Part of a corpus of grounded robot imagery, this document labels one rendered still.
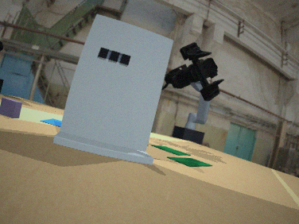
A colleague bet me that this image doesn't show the blue square mat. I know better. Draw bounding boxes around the blue square mat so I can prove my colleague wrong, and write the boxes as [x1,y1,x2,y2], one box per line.
[42,119,61,127]

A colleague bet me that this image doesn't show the purple cube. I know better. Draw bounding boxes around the purple cube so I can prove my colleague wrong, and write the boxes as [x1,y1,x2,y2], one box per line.
[0,98,22,118]

